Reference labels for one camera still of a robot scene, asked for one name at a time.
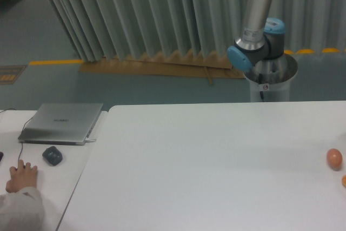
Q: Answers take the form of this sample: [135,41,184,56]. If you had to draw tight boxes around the person's hand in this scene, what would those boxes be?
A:
[5,160,38,193]

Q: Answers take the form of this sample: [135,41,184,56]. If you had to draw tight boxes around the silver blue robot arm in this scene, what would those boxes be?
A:
[227,0,272,71]

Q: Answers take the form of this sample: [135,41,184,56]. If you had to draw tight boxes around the white sleeved forearm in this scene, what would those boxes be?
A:
[1,187,44,230]

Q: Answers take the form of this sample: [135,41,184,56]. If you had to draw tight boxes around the black device at edge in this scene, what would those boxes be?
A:
[0,152,4,162]

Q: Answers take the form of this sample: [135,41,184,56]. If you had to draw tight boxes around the dark grey earbuds case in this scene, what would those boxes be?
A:
[42,146,63,166]

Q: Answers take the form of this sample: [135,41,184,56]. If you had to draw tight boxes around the silver closed laptop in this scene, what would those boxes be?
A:
[18,103,103,146]

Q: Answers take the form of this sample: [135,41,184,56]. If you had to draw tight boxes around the pale green curtain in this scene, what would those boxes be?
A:
[49,0,345,62]

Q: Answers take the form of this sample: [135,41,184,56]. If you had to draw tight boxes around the brown cardboard sheet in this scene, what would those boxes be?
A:
[79,50,244,85]

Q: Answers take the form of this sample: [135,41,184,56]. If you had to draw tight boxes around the brown egg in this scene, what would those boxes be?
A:
[326,148,343,171]

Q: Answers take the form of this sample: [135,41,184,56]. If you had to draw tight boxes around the orange fruit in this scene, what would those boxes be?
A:
[342,175,346,187]

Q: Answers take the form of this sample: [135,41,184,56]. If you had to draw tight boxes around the black mouse cable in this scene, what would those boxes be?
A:
[17,109,43,164]

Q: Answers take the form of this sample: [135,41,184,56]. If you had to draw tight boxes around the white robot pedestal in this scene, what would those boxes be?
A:
[243,54,298,102]

